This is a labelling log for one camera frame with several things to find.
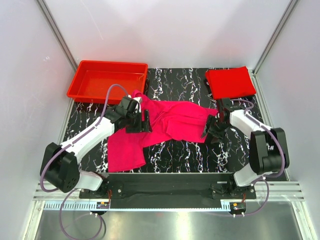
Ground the purple cable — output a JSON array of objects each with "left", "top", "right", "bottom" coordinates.
[
  {"left": 207, "top": 98, "right": 286, "bottom": 217},
  {"left": 39, "top": 84, "right": 131, "bottom": 240}
]

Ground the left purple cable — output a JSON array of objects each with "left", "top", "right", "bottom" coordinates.
[{"left": 39, "top": 84, "right": 131, "bottom": 240}]

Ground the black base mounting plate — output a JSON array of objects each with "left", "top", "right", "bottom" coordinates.
[{"left": 79, "top": 173, "right": 257, "bottom": 200}]

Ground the pink t shirt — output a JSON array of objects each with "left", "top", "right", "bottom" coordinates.
[{"left": 107, "top": 90, "right": 218, "bottom": 173}]

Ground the black marble pattern mat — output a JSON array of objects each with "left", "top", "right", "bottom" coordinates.
[{"left": 58, "top": 68, "right": 250, "bottom": 174}]

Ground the folded red t shirt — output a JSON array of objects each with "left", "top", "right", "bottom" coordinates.
[{"left": 205, "top": 66, "right": 256, "bottom": 100}]

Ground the red plastic bin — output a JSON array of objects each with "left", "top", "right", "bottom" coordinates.
[{"left": 66, "top": 60, "right": 148, "bottom": 105}]

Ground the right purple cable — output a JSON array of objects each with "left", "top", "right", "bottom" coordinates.
[{"left": 207, "top": 98, "right": 286, "bottom": 217}]

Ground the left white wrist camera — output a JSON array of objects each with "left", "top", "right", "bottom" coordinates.
[{"left": 127, "top": 94, "right": 143, "bottom": 112}]

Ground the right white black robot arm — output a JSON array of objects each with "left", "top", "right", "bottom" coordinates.
[{"left": 201, "top": 98, "right": 290, "bottom": 190}]

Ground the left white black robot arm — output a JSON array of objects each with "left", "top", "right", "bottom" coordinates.
[{"left": 40, "top": 104, "right": 152, "bottom": 193}]

